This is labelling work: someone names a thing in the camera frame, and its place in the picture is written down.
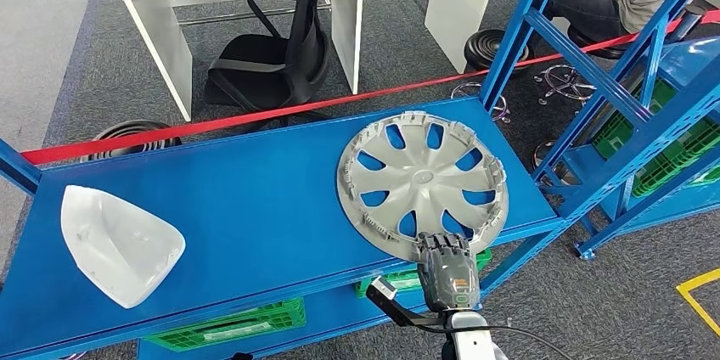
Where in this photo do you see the white mirror cover shell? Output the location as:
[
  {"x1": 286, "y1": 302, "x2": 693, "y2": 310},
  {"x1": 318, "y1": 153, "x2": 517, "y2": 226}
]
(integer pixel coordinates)
[{"x1": 59, "y1": 184, "x2": 188, "y2": 310}]

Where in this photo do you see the chrome round stool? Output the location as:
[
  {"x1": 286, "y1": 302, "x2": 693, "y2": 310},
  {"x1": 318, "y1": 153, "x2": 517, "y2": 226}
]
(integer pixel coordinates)
[{"x1": 531, "y1": 139, "x2": 577, "y2": 187}]

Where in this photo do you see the black belt stanchion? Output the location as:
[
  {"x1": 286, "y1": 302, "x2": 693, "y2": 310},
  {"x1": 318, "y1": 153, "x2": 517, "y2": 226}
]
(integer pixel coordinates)
[{"x1": 666, "y1": 3, "x2": 710, "y2": 43}]

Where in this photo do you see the yellow floor tape square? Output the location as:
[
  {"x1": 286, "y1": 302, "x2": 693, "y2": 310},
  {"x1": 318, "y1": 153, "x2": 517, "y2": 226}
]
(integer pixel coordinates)
[{"x1": 676, "y1": 267, "x2": 720, "y2": 339}]

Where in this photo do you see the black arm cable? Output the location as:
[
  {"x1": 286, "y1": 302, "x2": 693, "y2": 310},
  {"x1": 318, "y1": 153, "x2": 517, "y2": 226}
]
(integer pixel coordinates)
[{"x1": 416, "y1": 320, "x2": 575, "y2": 360}]

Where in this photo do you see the white desk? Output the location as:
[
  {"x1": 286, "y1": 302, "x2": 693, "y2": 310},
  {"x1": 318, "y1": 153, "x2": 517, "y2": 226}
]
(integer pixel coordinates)
[
  {"x1": 119, "y1": 0, "x2": 367, "y2": 123},
  {"x1": 424, "y1": 0, "x2": 541, "y2": 75}
]

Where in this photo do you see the blue metal shelf rack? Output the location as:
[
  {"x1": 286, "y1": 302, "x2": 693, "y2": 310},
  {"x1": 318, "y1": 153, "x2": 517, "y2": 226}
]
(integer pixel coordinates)
[
  {"x1": 0, "y1": 0, "x2": 720, "y2": 360},
  {"x1": 534, "y1": 8, "x2": 720, "y2": 262}
]

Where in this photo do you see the green labelled plastic crate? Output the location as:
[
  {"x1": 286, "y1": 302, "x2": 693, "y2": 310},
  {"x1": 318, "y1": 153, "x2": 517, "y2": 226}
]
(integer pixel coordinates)
[
  {"x1": 629, "y1": 121, "x2": 720, "y2": 200},
  {"x1": 590, "y1": 78, "x2": 693, "y2": 161}
]

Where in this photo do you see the black office chair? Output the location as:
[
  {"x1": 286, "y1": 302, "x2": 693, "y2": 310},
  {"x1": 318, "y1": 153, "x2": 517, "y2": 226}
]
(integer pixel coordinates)
[{"x1": 202, "y1": 0, "x2": 334, "y2": 122}]

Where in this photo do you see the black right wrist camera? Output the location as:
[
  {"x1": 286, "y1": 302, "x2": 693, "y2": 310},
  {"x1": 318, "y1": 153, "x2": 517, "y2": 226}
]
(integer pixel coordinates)
[{"x1": 365, "y1": 275, "x2": 451, "y2": 329}]

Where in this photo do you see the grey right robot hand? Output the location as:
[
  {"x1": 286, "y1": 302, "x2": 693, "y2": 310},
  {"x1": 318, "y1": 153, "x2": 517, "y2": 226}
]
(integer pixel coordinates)
[{"x1": 414, "y1": 232, "x2": 483, "y2": 313}]

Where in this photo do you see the black stool chrome base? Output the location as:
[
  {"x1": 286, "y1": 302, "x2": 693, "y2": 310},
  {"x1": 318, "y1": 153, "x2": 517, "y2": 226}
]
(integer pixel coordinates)
[
  {"x1": 532, "y1": 24, "x2": 628, "y2": 106},
  {"x1": 449, "y1": 28, "x2": 532, "y2": 124}
]

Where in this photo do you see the silver wheel hubcap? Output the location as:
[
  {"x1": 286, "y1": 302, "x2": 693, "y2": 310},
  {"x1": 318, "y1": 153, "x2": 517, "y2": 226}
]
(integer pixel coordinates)
[{"x1": 336, "y1": 110, "x2": 510, "y2": 264}]

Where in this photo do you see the red barrier belt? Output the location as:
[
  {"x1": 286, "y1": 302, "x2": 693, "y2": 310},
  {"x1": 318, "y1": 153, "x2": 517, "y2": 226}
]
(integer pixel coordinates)
[{"x1": 20, "y1": 8, "x2": 720, "y2": 166}]

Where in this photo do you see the folded green plastic crate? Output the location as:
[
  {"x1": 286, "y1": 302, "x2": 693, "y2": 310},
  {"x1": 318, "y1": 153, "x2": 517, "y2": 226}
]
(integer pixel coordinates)
[{"x1": 143, "y1": 296, "x2": 307, "y2": 353}]

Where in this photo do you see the open green plastic crate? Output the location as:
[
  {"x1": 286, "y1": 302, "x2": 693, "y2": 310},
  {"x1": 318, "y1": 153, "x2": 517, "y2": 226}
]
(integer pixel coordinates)
[{"x1": 354, "y1": 247, "x2": 493, "y2": 300}]

